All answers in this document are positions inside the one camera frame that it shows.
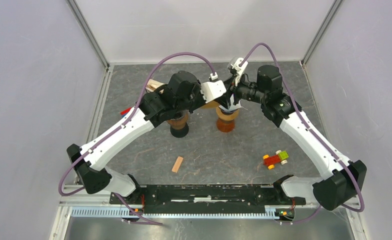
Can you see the amber glass carafe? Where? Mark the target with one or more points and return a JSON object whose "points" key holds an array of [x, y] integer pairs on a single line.
{"points": [[225, 126]]}

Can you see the orange coffee filter box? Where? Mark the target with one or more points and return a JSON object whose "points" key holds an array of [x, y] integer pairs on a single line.
{"points": [[153, 85]]}

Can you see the red green toy car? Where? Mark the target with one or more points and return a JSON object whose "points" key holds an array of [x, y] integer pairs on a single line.
{"points": [[280, 157]]}

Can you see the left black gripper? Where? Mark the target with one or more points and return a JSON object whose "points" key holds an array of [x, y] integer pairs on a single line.
{"points": [[197, 88]]}

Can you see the blue glass dripper cone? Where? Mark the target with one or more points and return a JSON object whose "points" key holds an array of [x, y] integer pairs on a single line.
{"points": [[228, 111]]}

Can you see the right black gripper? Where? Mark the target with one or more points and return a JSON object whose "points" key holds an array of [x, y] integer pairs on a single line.
{"points": [[231, 88]]}

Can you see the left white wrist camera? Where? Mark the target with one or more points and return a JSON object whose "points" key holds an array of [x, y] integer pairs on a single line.
{"points": [[212, 89]]}

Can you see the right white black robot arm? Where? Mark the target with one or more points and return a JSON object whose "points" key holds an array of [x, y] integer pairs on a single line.
{"points": [[341, 179]]}

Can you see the white slotted cable duct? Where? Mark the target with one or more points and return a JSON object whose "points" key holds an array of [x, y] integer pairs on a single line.
{"points": [[124, 213]]}

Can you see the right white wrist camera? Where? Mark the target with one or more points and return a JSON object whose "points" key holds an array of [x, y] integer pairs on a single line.
{"points": [[237, 67]]}

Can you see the white paper coffee filter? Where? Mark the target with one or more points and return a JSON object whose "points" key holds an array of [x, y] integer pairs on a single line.
{"points": [[235, 106]]}

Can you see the long wooden block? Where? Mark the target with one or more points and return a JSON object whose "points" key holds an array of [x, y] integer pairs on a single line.
{"points": [[177, 164]]}

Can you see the dark red cup carafe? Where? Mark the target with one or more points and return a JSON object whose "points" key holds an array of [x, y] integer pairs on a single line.
{"points": [[179, 133]]}

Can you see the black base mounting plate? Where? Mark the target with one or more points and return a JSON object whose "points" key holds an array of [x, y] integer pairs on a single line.
{"points": [[210, 198]]}

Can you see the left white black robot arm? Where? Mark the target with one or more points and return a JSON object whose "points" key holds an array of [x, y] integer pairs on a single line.
{"points": [[183, 92]]}

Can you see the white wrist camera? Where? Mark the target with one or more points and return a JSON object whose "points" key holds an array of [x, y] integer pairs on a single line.
{"points": [[212, 89], [237, 67]]}

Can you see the blue red toy block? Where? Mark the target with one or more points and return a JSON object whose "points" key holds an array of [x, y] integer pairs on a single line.
{"points": [[125, 112]]}

